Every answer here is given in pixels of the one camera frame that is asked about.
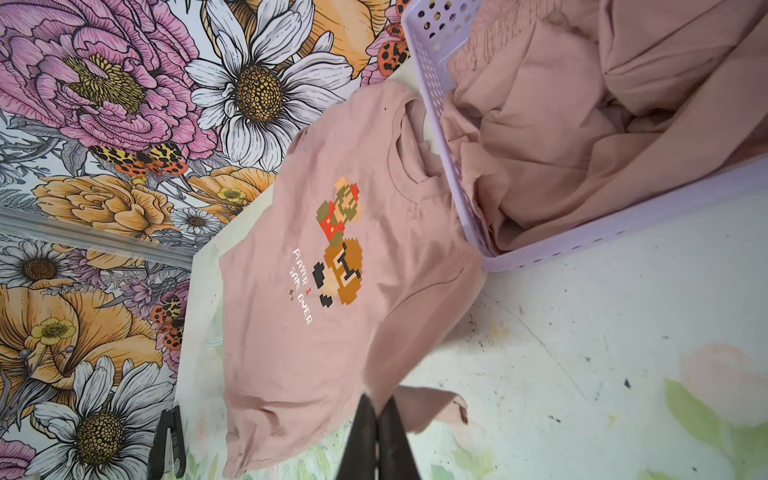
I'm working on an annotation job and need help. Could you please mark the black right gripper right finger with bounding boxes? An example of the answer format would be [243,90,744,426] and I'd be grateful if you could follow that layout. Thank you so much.
[377,397,420,480]

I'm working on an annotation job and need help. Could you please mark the lilac perforated plastic basket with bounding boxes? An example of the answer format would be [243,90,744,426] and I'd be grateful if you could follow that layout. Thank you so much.
[401,1,767,272]

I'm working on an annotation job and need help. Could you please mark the pink garments in basket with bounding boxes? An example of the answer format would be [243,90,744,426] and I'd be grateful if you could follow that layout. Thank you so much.
[441,1,767,252]

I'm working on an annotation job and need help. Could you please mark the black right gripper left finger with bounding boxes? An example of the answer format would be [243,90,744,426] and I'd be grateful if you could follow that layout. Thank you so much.
[336,395,378,480]

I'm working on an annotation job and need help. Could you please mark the pink pixel-print t-shirt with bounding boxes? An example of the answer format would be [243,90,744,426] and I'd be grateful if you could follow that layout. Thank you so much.
[220,81,486,479]

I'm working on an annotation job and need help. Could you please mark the aluminium corner post left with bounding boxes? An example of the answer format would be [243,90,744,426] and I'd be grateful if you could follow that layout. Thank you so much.
[1,207,196,270]

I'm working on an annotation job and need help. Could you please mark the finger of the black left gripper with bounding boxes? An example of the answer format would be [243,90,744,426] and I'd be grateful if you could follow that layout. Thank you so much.
[146,410,172,480]
[170,405,186,479]

